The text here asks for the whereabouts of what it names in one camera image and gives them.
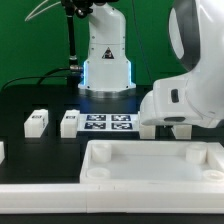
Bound marker tag base plate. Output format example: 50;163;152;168
78;114;139;132

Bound white left obstacle block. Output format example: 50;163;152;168
0;141;5;164

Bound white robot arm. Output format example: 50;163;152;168
79;0;224;128

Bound black table cable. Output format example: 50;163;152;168
1;67;81;91

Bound black cable hose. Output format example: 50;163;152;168
61;0;85;73

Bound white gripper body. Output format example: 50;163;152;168
139;75;197;126

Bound white front obstacle bar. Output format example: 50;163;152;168
0;183;224;214

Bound white desk top tray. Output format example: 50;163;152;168
80;140;224;184

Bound white thin cables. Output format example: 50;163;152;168
24;0;62;23

